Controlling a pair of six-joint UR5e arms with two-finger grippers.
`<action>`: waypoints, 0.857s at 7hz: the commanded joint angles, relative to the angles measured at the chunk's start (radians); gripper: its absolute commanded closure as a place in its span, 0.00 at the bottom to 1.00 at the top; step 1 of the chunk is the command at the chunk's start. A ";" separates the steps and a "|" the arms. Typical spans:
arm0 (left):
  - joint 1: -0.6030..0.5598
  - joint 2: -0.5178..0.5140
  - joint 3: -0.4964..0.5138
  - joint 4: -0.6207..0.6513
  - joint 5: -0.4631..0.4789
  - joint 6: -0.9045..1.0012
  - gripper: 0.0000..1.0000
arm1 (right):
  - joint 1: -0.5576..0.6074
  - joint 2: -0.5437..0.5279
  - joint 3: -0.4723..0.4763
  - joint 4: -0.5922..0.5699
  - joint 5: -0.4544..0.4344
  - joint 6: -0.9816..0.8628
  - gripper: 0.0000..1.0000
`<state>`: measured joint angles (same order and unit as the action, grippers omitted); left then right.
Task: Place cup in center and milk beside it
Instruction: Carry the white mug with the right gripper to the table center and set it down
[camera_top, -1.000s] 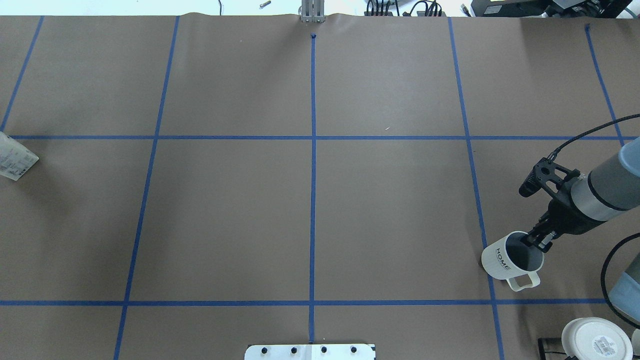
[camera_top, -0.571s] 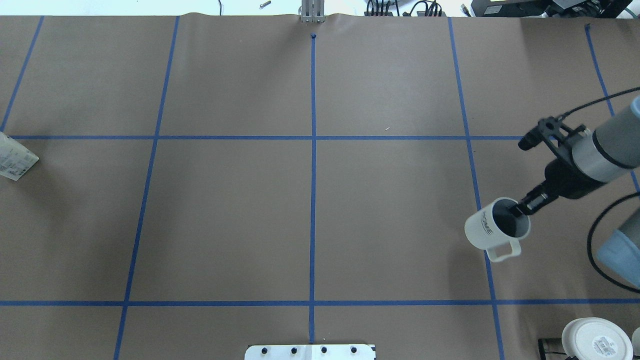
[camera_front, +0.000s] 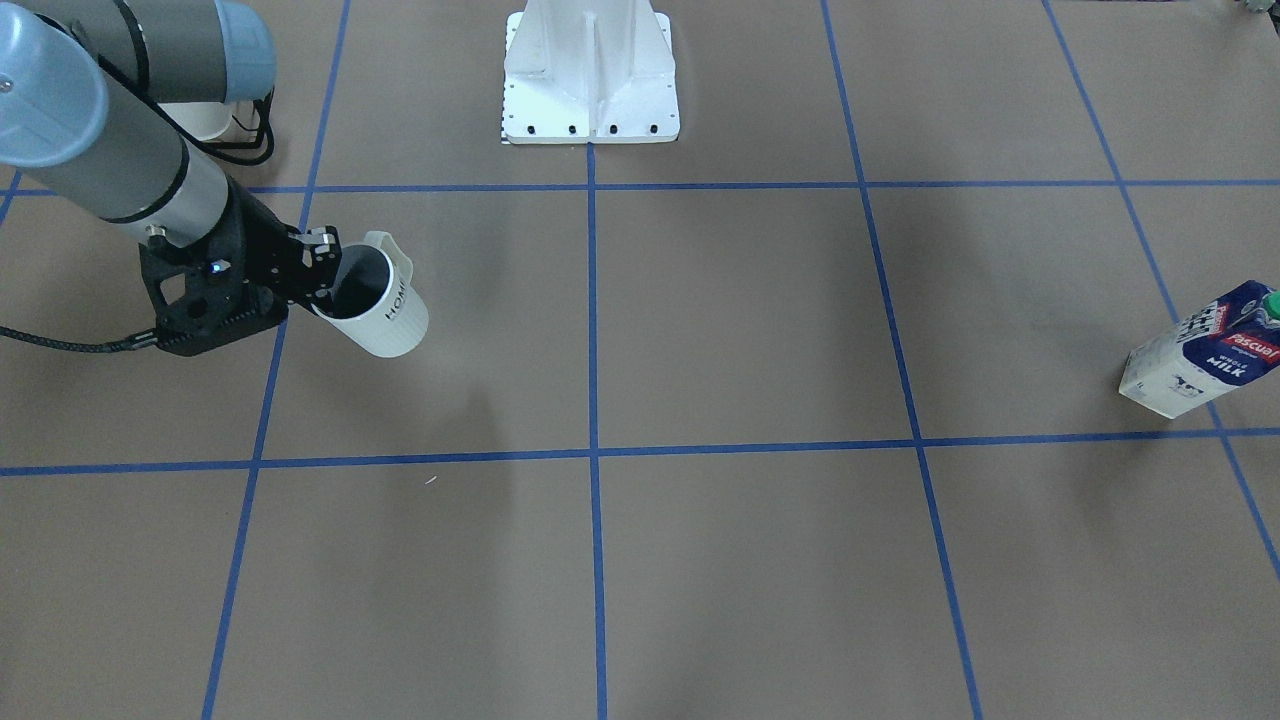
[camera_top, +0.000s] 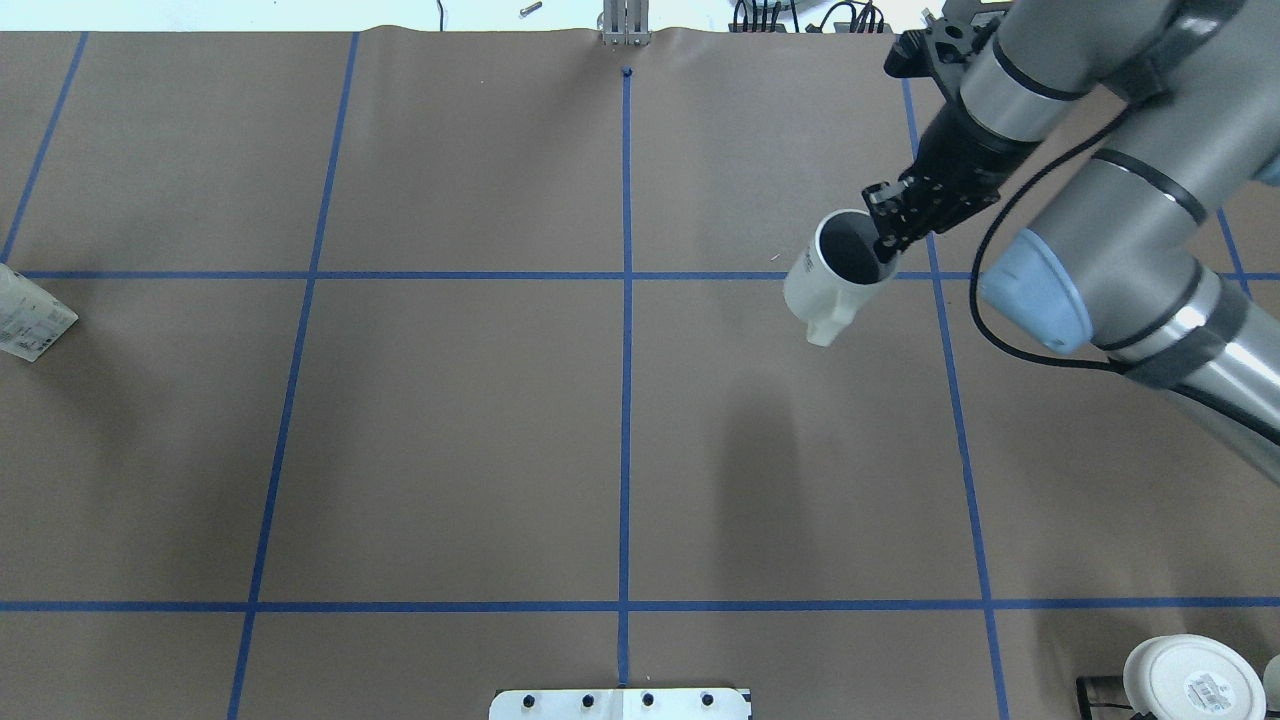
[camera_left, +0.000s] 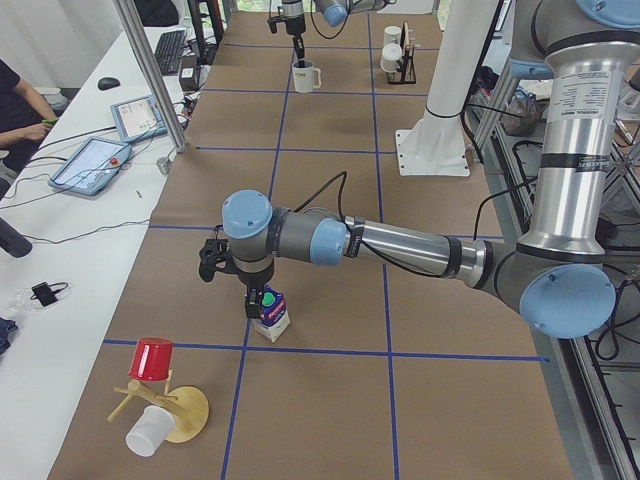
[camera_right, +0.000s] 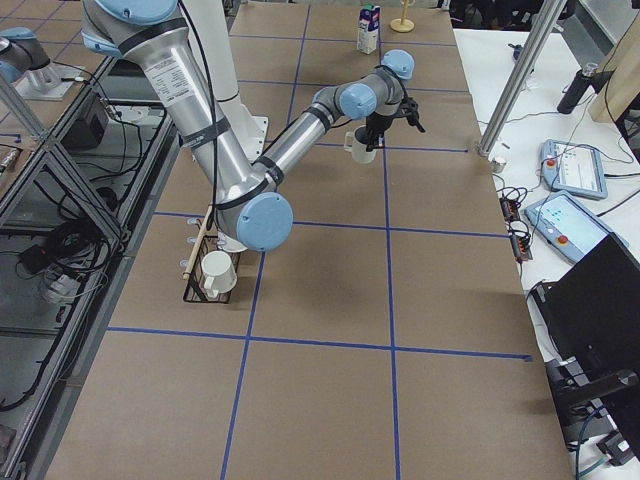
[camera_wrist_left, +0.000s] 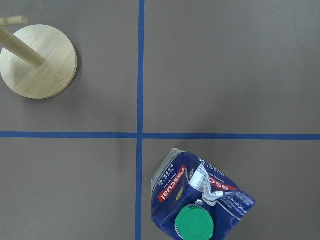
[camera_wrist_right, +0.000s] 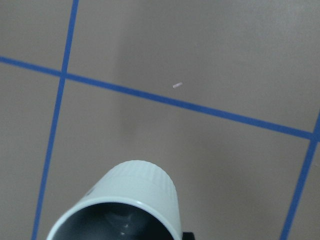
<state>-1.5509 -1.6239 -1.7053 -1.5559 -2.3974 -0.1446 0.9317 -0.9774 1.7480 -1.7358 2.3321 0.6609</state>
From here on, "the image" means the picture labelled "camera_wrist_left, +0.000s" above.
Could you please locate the blue Pascual milk carton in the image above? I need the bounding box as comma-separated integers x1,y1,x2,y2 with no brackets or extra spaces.
150,148,256,240

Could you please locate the wooden mug tree stand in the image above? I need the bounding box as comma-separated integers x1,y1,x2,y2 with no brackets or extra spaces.
0,16,78,99

